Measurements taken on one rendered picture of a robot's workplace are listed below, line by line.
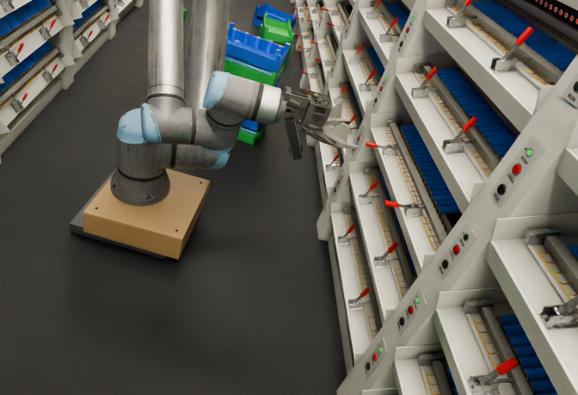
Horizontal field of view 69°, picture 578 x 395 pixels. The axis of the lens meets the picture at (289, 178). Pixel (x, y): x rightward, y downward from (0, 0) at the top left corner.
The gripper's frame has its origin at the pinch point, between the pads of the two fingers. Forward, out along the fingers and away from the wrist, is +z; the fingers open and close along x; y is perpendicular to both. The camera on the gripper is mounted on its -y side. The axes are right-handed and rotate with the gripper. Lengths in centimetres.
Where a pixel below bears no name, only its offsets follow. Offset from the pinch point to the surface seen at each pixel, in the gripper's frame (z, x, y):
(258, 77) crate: -18, 90, -31
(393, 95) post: 18.5, 30.4, 1.7
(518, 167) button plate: 14.6, -35.3, 21.0
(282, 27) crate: 1, 231, -48
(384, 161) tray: 16.9, 10.7, -10.6
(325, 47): 20, 153, -28
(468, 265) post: 15.9, -39.4, 1.7
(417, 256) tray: 16.4, -26.3, -10.8
